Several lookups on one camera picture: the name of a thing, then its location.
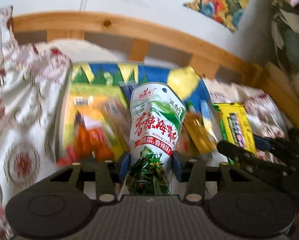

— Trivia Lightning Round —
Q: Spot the metal tray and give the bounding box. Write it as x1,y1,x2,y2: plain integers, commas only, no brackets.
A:
59,72,210,160

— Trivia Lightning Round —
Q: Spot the floral hanging fabric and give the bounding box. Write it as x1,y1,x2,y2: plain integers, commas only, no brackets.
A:
269,0,299,98

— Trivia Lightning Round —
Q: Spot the white green seaweed snack bag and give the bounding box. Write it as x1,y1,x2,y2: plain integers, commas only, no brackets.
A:
124,82,186,196

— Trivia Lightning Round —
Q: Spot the orange-red snack bag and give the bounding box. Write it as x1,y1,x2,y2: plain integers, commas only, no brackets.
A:
57,111,115,166

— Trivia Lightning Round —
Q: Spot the green sausage stick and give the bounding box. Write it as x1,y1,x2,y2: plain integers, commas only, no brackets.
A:
186,101,196,113

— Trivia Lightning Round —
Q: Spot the yellow snack packet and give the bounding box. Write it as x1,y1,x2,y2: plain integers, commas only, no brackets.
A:
213,102,258,158

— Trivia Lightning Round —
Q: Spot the dinosaur drawing paper liner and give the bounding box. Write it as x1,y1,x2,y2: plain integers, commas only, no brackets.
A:
63,62,213,156

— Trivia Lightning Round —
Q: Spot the nut bar clear wrapper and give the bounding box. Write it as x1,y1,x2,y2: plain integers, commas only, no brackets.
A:
100,98,132,151

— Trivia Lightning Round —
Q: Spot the blue paper sachet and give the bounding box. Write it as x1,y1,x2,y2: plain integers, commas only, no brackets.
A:
119,81,139,103

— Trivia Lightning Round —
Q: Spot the gold foil snack packet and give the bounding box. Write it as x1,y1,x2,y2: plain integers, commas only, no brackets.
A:
183,112,216,154

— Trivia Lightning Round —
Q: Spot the white pillow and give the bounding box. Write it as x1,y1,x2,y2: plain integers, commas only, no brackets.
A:
40,38,128,62

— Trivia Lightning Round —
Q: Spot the wooden bed rail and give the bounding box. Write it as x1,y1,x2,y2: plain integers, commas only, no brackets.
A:
12,11,299,129

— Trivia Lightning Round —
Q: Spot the floral satin bedspread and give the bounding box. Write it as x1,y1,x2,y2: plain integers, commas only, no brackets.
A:
0,7,296,239

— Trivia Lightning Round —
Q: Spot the landscape wall drawing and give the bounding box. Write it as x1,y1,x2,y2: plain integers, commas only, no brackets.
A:
184,0,250,32

